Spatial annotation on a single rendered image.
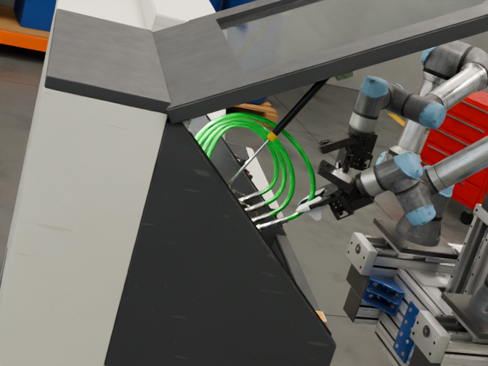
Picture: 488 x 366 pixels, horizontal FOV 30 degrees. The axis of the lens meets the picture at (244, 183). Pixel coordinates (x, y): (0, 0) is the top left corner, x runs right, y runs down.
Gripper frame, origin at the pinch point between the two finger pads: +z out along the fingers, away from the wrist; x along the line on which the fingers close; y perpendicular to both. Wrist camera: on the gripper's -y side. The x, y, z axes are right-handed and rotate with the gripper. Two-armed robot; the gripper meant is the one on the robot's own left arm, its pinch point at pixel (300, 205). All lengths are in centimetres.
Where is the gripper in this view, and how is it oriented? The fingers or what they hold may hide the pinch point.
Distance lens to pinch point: 254.6
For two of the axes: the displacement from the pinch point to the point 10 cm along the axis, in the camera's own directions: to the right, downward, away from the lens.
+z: -8.1, 3.7, 4.5
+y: 5.3, 7.9, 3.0
